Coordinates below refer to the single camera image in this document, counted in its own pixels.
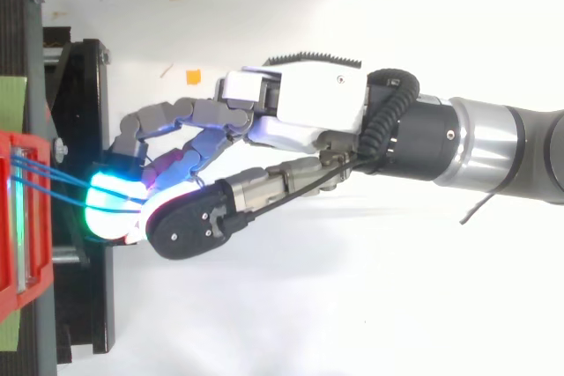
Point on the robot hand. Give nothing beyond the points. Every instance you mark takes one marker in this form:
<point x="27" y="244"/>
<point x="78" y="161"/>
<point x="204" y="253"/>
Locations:
<point x="317" y="98"/>

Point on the red bin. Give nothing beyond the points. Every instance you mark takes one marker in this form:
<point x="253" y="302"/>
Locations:
<point x="24" y="217"/>

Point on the black stand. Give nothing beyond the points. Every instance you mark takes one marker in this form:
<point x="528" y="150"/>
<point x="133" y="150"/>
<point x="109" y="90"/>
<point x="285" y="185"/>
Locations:
<point x="53" y="151"/>

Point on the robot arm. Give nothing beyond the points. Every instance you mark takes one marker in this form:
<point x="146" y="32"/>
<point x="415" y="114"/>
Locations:
<point x="480" y="147"/>

